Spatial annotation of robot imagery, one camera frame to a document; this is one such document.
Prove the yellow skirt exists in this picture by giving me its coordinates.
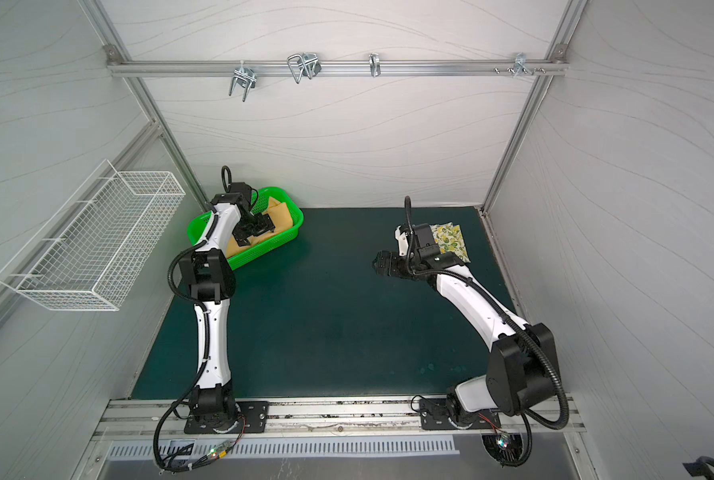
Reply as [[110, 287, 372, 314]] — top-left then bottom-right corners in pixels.
[[225, 197, 295, 260]]

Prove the lemon print skirt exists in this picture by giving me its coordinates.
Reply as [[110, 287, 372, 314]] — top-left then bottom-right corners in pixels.
[[430, 222, 471, 263]]

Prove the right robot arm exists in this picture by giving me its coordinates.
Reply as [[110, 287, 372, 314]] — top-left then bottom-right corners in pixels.
[[373, 222, 570, 430]]

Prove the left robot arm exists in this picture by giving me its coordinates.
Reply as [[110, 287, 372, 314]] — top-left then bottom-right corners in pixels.
[[167, 181, 273, 432]]

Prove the green plastic basket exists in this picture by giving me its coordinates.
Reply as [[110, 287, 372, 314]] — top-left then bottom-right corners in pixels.
[[187, 182, 304, 270]]

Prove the left U-bolt clamp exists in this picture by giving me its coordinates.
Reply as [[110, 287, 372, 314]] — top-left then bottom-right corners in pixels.
[[228, 64, 257, 102]]

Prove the u-bolt clamp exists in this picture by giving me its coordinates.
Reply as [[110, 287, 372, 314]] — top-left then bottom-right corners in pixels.
[[286, 52, 322, 84], [228, 64, 257, 102]]

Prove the middle U-bolt clamp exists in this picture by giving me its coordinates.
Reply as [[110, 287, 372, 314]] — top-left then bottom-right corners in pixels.
[[286, 52, 322, 84]]

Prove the small metal hook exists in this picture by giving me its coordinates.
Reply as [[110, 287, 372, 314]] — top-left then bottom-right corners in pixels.
[[368, 53, 381, 78]]

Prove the white vent strip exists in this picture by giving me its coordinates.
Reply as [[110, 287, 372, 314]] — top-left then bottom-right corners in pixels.
[[107, 435, 460, 461]]

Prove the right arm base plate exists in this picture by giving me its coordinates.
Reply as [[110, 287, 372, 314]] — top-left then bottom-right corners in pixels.
[[410, 394, 501, 433]]

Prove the white wire basket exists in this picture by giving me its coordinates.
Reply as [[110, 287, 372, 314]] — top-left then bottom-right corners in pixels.
[[0, 160, 185, 312]]

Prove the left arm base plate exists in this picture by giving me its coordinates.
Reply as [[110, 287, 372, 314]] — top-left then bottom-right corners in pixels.
[[184, 401, 269, 435]]

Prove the right base cable bundle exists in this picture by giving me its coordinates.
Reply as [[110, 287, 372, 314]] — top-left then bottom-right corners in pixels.
[[481, 407, 533, 468]]

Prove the base cable bundle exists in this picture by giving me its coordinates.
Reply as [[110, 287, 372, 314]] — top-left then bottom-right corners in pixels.
[[481, 407, 533, 468], [151, 359, 247, 473]]

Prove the horizontal aluminium rail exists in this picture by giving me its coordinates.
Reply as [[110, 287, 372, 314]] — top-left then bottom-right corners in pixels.
[[107, 57, 569, 78]]

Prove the right bolt bracket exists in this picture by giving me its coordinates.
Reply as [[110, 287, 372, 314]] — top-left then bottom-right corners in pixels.
[[493, 53, 546, 77]]

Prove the left base cable bundle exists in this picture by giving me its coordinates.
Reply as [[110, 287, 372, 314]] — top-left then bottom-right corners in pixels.
[[151, 359, 247, 473]]

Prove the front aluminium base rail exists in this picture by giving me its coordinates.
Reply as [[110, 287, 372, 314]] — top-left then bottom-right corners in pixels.
[[91, 395, 587, 441]]

